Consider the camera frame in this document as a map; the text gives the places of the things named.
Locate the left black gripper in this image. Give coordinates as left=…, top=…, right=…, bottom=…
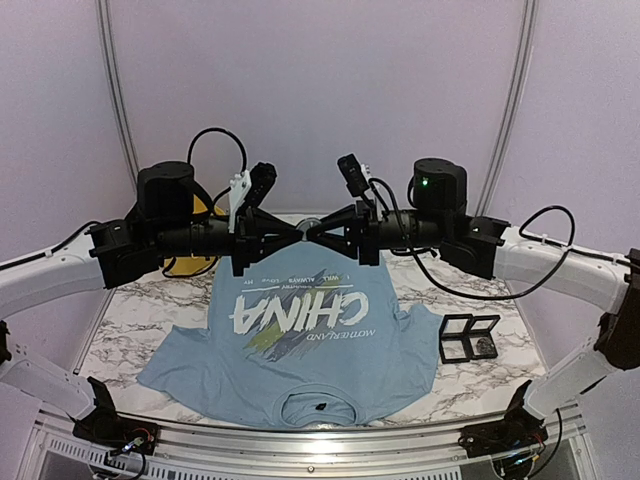
left=153, top=210, right=304, bottom=278

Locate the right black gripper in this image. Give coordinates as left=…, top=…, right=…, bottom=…
left=306, top=199, right=449, bottom=267

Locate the portrait brooch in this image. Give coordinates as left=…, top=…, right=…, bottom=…
left=296, top=217, right=321, bottom=241

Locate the light blue printed t-shirt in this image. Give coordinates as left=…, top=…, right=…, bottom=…
left=138, top=242, right=441, bottom=429

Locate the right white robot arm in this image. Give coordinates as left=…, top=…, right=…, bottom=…
left=300, top=201, right=639, bottom=448

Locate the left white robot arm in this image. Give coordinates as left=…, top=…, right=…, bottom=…
left=1, top=209, right=303, bottom=445

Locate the left black brooch display box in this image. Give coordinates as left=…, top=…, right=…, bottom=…
left=439, top=314, right=473, bottom=364

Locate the yellow plastic basket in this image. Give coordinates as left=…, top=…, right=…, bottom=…
left=161, top=193, right=221, bottom=279

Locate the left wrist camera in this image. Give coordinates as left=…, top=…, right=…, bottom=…
left=135, top=160, right=279, bottom=236

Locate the right aluminium frame post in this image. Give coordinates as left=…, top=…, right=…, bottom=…
left=474, top=0, right=539, bottom=216

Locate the aluminium frame post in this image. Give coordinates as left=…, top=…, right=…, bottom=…
left=474, top=0, right=539, bottom=216
left=95, top=0, right=140, bottom=192

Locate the front aluminium rail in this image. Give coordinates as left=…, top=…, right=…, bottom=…
left=29, top=397, right=591, bottom=480

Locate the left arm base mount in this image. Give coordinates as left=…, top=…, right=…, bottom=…
left=73, top=418, right=160, bottom=455

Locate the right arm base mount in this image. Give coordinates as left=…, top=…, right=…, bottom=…
left=458, top=420, right=548, bottom=458

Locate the left aluminium frame post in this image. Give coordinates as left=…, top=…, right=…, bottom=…
left=95, top=0, right=140, bottom=192

